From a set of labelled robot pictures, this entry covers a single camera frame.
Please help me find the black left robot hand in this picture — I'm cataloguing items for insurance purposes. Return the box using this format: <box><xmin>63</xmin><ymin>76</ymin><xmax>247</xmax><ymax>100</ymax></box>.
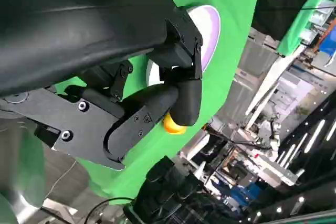
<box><xmin>0</xmin><ymin>0</ymin><xmax>203</xmax><ymax>171</ymax></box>

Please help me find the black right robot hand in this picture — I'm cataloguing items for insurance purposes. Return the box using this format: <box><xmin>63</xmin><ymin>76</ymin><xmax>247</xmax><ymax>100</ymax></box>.
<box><xmin>123</xmin><ymin>155</ymin><xmax>211</xmax><ymax>224</ymax></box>

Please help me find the orange toy bread roll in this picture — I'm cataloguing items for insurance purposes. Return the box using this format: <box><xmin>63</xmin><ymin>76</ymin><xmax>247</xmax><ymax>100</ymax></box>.
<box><xmin>163</xmin><ymin>113</ymin><xmax>187</xmax><ymax>136</ymax></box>

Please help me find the lilac plate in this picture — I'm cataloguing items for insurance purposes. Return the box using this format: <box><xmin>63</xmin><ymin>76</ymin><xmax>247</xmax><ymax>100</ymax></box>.
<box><xmin>146</xmin><ymin>4</ymin><xmax>221</xmax><ymax>87</ymax></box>

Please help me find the green cloth on workshop table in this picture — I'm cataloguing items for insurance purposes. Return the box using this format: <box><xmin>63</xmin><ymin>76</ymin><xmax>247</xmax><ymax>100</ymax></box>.
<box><xmin>277</xmin><ymin>0</ymin><xmax>336</xmax><ymax>57</ymax></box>

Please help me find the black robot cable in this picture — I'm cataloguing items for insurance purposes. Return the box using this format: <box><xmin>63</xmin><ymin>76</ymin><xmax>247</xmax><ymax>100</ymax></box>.
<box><xmin>39</xmin><ymin>196</ymin><xmax>137</xmax><ymax>221</ymax></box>

